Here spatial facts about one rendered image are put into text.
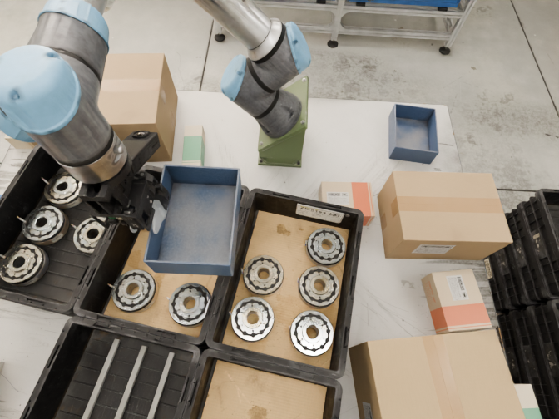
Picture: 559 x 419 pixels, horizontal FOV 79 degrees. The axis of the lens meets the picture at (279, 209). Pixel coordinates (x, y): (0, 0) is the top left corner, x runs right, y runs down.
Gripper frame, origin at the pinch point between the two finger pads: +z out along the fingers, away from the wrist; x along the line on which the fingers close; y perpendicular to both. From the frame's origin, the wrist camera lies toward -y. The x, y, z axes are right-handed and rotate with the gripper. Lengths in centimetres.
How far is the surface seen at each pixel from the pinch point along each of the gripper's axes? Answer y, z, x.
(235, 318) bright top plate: 14.3, 26.9, 12.6
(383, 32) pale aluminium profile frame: -195, 104, 81
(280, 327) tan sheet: 15.3, 30.5, 23.2
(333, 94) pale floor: -147, 115, 46
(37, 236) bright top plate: -2.8, 23.0, -40.7
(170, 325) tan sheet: 16.4, 28.6, -3.3
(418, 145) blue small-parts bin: -53, 46, 69
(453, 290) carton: 2, 39, 70
